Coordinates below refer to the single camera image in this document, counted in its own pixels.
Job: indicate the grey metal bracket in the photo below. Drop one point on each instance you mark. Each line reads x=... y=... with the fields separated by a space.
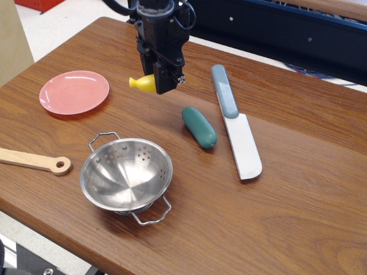
x=18 y=259

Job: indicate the grey handled spatula knife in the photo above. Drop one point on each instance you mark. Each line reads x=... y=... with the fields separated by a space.
x=243 y=146

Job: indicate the teal toy pickle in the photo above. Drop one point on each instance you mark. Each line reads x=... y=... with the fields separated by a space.
x=199 y=127

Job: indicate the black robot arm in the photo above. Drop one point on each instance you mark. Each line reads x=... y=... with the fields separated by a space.
x=130 y=10

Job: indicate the red box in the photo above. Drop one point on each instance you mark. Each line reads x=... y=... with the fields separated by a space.
x=39 y=5

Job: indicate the pink plastic plate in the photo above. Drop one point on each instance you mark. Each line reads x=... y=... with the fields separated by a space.
x=74 y=92

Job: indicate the yellow toy banana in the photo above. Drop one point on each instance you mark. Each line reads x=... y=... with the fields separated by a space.
x=143 y=83

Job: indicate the wooden spoon handle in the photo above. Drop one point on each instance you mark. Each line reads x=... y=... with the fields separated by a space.
x=58 y=166

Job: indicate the dark blue metal frame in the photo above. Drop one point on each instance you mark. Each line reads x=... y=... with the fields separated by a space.
x=295 y=36

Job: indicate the small metal colander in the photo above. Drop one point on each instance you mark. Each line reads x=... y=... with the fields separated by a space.
x=127 y=176

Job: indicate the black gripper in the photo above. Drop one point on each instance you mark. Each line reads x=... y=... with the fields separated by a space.
x=161 y=36

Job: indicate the beige cabinet side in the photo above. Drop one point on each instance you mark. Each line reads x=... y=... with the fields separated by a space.
x=15 y=51

